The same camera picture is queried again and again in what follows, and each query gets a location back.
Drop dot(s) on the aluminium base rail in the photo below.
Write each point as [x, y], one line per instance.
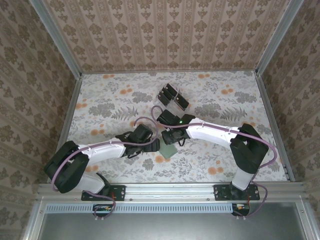
[170, 191]

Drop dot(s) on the aluminium table side rail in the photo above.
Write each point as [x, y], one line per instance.
[70, 112]
[275, 125]

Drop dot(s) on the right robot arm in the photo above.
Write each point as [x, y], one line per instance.
[207, 132]

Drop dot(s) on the black VIP card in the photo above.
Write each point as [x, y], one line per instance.
[180, 106]
[183, 99]
[165, 98]
[170, 89]

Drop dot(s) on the aluminium frame post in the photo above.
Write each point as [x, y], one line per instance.
[59, 37]
[277, 37]

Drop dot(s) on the grey sheet metal panel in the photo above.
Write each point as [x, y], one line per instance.
[175, 227]

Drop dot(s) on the green leather card holder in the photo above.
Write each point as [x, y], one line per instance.
[170, 152]

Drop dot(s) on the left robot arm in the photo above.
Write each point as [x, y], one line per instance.
[105, 151]

